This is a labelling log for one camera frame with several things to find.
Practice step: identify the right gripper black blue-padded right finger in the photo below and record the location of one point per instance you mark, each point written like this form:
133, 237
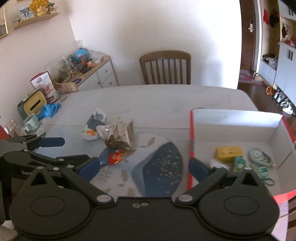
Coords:
207, 177

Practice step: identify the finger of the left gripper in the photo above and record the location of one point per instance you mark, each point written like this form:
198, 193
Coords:
79, 163
32, 142

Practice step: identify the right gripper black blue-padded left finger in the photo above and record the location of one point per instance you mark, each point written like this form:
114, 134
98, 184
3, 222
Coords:
80, 176

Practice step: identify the red orange plush toy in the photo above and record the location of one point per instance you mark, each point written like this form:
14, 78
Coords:
116, 157

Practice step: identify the brown fuzzy scrunchie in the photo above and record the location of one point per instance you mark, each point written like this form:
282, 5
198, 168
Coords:
114, 143

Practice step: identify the silver foil snack bag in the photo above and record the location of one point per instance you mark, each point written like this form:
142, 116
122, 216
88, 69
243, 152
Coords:
124, 131

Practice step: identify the light blue correction tape dispenser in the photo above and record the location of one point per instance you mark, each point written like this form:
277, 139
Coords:
258, 157

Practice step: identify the white beads plastic bag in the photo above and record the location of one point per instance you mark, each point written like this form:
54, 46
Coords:
216, 163

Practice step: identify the mint green mug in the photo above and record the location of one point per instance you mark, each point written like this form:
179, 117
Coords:
31, 123

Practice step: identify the clear glass jar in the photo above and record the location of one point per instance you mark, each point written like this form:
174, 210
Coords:
15, 129

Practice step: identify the yellow small box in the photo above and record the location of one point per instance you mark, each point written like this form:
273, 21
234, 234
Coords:
227, 154

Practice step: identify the green patterned pouch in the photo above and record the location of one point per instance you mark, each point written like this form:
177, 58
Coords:
238, 164

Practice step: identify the blue cloth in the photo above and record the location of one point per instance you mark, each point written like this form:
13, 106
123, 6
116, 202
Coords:
48, 110

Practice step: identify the yellow grey tissue box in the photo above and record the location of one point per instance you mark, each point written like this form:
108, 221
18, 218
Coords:
31, 104

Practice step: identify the white plush tooth toy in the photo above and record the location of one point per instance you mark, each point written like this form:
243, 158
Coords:
103, 131

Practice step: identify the red white cardboard box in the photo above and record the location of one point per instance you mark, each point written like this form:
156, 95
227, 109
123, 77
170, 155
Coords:
269, 132

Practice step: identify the white blue patterned pouch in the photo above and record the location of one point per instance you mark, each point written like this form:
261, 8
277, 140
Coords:
98, 117

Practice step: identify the red white snack bag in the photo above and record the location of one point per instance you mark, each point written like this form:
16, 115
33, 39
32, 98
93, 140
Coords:
43, 82

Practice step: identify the white wooden sideboard cabinet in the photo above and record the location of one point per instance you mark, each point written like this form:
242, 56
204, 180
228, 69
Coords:
102, 75

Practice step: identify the blue globe toy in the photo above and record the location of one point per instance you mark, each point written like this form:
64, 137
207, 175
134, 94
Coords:
79, 55

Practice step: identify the white shoe cabinet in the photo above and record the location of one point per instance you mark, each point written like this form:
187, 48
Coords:
277, 64

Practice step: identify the brown wooden chair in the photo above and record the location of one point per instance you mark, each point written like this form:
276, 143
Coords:
166, 67

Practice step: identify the brown door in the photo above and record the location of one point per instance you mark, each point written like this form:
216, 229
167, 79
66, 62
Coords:
248, 34

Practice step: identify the wooden wall shelf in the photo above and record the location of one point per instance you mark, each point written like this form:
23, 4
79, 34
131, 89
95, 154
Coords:
26, 16

